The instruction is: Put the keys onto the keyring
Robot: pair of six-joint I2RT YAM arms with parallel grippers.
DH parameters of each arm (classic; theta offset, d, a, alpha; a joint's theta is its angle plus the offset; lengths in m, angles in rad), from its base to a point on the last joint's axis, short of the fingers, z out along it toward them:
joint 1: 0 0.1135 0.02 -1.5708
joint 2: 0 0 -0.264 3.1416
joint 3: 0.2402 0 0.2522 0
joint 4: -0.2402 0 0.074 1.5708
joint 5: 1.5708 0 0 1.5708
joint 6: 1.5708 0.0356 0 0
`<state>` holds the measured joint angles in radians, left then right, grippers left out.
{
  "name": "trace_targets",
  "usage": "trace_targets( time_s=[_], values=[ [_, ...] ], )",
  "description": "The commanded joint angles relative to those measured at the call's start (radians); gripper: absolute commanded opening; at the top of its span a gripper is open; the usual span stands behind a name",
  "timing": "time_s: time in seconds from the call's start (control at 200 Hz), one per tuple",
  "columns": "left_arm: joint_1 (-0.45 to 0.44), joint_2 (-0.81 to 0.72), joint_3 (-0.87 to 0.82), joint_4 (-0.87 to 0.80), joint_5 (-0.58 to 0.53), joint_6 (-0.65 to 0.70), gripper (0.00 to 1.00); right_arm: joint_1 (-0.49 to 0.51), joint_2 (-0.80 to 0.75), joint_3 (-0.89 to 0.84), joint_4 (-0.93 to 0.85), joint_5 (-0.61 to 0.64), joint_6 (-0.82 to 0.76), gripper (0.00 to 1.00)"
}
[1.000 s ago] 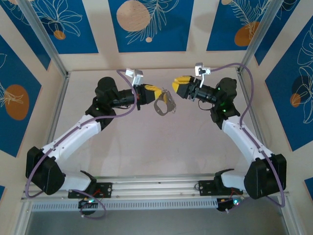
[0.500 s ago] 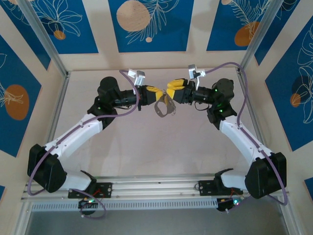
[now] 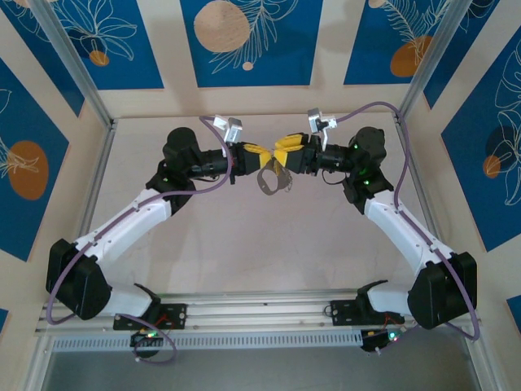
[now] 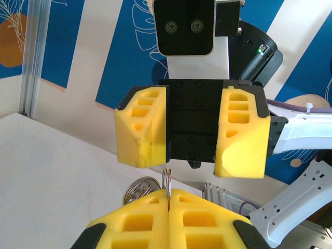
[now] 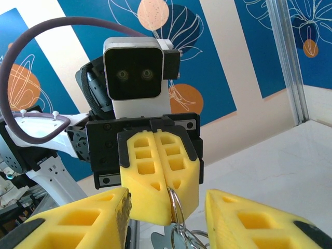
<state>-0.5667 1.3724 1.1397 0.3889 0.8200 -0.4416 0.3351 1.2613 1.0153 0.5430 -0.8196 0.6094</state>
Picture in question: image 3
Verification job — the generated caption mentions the control board with green light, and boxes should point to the control board with green light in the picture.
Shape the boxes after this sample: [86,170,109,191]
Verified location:
[129,328,164,349]
[361,327,403,354]

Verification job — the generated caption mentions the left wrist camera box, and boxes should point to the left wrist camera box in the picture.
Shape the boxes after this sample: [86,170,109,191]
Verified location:
[212,115,246,145]

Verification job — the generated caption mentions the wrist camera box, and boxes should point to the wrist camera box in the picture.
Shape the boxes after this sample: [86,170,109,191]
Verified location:
[307,107,339,152]
[212,115,246,145]

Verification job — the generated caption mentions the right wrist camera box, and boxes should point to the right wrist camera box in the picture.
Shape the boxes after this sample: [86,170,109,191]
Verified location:
[307,107,339,152]

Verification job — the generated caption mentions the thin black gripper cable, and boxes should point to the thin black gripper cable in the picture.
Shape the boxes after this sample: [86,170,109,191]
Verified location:
[320,169,347,186]

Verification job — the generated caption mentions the aluminium frame side rail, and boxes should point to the aluminium frame side rail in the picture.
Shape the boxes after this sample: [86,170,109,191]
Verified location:
[394,116,492,391]
[22,120,119,391]

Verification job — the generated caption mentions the aluminium frame post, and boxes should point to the aluminium frame post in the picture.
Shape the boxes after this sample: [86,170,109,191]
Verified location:
[28,0,119,130]
[394,0,469,125]

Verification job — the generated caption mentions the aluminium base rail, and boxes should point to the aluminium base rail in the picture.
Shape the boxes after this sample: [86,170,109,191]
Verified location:
[34,288,412,335]

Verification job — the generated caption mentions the grey slotted cable duct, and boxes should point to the grey slotted cable duct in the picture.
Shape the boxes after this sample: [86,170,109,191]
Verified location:
[51,328,364,352]

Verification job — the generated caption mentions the short purple cable loop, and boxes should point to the short purple cable loop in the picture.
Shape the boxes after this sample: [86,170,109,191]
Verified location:
[124,319,178,365]

